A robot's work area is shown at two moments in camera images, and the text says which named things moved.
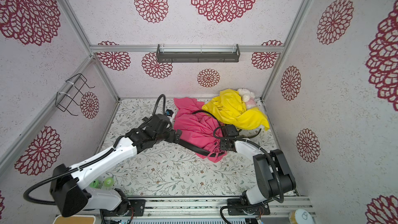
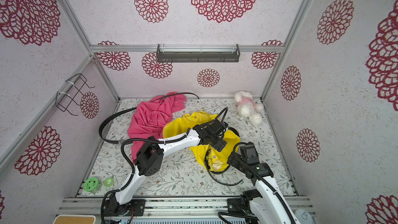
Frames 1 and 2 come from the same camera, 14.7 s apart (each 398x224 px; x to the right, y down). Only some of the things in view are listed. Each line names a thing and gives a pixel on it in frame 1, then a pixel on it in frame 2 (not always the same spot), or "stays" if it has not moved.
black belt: x=252 y=137 to x=211 y=171
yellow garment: x=230 y=107 to x=217 y=161
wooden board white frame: x=76 y=219 stays
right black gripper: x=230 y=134 to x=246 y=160
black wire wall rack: x=64 y=100 stays
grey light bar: x=198 y=53 stays
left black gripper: x=171 y=138 to x=221 y=145
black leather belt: x=178 y=137 to x=108 y=119
